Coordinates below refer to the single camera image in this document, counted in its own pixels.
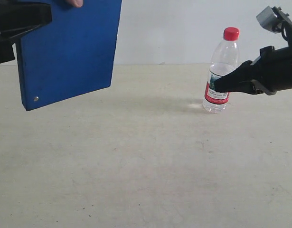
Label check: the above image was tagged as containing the clear plastic water bottle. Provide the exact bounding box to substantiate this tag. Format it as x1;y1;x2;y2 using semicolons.
203;27;240;113

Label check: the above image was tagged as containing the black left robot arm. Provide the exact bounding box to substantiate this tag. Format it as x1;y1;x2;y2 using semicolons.
0;0;52;64

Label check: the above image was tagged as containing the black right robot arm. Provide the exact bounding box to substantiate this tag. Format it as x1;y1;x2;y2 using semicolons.
214;46;292;95

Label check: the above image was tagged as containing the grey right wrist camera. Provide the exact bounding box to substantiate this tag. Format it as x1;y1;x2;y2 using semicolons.
256;6;282;33

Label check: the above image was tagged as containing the blue ring binder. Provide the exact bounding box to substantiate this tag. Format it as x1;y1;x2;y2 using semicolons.
16;0;122;111

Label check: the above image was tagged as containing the person's open hand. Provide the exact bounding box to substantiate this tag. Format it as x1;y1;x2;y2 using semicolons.
66;0;84;8

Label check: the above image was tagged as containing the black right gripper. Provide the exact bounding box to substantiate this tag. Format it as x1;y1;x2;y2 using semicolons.
214;46;291;95

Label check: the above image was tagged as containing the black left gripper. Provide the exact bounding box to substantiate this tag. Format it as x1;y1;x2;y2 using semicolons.
0;0;52;42

